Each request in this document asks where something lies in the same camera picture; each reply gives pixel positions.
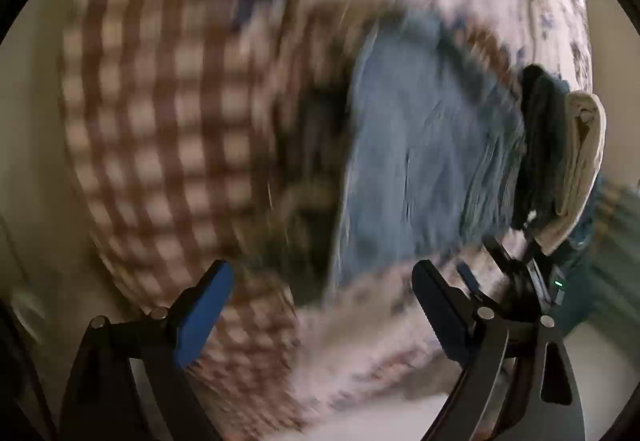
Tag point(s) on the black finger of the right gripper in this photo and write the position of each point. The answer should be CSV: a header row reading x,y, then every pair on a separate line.
x,y
490,279

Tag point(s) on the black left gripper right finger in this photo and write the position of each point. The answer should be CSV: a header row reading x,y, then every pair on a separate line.
x,y
542,401

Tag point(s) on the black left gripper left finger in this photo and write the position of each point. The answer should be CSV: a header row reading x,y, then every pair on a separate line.
x,y
101,399

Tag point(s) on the blue denim jeans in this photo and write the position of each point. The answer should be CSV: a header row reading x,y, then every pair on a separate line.
x,y
437,142

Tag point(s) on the dark teal folded garment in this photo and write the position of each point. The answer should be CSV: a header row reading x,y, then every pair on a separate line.
x,y
572,253

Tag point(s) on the folded black garment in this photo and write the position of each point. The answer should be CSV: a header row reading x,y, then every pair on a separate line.
x,y
540,179

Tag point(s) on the folded cream garment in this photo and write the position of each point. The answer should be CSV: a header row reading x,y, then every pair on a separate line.
x,y
586,130

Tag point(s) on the patterned white brown bedspread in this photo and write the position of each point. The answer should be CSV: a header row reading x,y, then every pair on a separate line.
x,y
219,129

